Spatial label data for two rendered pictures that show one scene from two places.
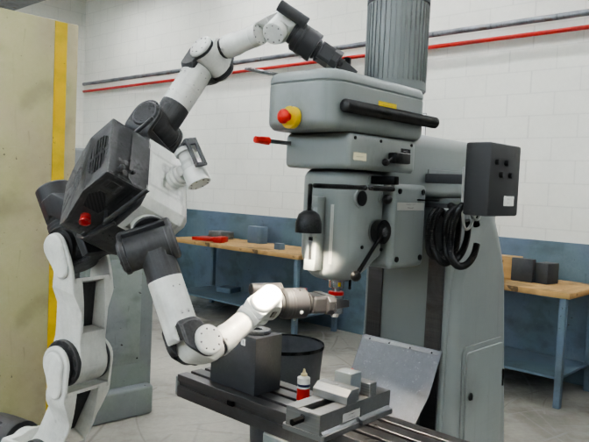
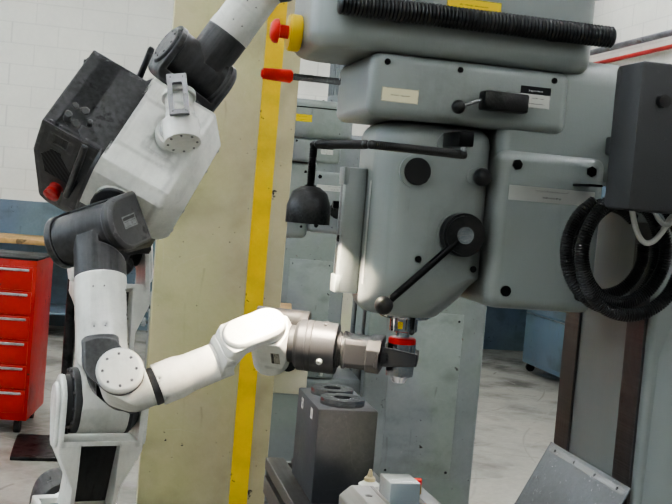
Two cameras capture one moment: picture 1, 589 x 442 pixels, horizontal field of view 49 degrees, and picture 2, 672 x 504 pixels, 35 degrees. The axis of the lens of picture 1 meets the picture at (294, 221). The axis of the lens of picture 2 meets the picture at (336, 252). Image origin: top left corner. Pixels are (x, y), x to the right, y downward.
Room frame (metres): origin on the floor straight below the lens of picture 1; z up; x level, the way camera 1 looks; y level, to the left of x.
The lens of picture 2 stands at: (0.37, -1.06, 1.50)
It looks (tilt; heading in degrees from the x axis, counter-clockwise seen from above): 3 degrees down; 35
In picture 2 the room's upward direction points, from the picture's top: 5 degrees clockwise
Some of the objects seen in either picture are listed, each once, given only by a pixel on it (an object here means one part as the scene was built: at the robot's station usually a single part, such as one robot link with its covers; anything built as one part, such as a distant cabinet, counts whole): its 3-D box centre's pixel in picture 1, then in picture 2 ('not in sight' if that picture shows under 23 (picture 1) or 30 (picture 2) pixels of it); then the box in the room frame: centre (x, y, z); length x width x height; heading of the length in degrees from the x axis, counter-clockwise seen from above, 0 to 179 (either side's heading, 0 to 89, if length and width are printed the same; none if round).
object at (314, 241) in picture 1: (315, 232); (348, 230); (1.85, -0.06, 1.45); 0.04 x 0.04 x 0.21; 47
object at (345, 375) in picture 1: (347, 381); (398, 496); (1.90, -0.18, 1.01); 0.06 x 0.05 x 0.06; 49
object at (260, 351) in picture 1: (245, 355); (333, 440); (2.16, 0.14, 1.00); 0.22 x 0.12 x 0.20; 47
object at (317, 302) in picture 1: (308, 303); (347, 351); (1.89, -0.05, 1.23); 0.13 x 0.12 x 0.10; 27
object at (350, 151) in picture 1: (351, 153); (447, 98); (1.97, -0.16, 1.68); 0.34 x 0.24 x 0.10; 137
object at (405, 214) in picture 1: (378, 223); (520, 229); (2.08, -0.27, 1.47); 0.24 x 0.19 x 0.26; 47
